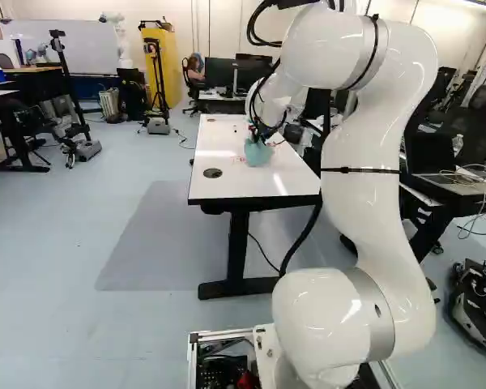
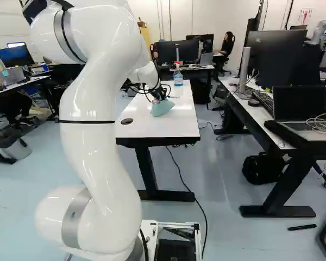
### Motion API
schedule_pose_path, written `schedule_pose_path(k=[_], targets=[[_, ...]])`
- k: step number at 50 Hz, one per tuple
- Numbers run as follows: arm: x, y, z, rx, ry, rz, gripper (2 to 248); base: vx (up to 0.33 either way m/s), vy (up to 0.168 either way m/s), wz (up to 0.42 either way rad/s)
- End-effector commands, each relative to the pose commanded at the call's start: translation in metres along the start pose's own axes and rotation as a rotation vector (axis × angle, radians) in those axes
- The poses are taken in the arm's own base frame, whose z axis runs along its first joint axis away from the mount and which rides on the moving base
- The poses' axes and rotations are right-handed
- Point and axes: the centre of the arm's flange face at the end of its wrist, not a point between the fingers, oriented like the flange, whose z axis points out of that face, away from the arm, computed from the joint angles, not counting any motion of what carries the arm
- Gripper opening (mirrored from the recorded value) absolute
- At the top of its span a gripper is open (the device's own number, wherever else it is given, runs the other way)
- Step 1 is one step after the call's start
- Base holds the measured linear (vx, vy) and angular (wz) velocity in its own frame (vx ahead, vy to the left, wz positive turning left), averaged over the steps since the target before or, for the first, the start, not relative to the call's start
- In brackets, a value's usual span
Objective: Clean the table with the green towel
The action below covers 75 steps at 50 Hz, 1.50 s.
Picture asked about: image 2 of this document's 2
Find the person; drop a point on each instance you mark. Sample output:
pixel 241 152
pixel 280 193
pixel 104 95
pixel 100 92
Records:
pixel 226 50
pixel 8 100

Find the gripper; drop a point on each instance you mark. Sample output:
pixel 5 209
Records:
pixel 159 94

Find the black-legged desk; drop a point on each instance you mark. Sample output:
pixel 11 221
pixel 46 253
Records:
pixel 277 152

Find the black keyboard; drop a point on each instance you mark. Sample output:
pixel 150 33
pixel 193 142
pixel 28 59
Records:
pixel 263 102

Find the black computer monitor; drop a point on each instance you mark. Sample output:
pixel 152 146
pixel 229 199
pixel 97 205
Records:
pixel 277 58

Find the white table with black legs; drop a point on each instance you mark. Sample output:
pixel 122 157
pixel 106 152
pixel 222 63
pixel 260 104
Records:
pixel 163 119

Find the clear spray bottle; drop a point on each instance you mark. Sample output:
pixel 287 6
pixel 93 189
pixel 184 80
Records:
pixel 178 77

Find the green towel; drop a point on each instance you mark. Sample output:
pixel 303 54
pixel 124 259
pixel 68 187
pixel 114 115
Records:
pixel 160 108

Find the open laptop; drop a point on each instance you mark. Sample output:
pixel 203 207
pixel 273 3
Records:
pixel 301 111

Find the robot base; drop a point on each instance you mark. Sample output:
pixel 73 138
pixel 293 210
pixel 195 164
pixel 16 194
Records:
pixel 171 240

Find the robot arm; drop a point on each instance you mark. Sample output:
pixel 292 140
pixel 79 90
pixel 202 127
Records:
pixel 97 81

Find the black backpack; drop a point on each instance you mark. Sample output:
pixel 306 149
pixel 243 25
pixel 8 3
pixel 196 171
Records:
pixel 262 168

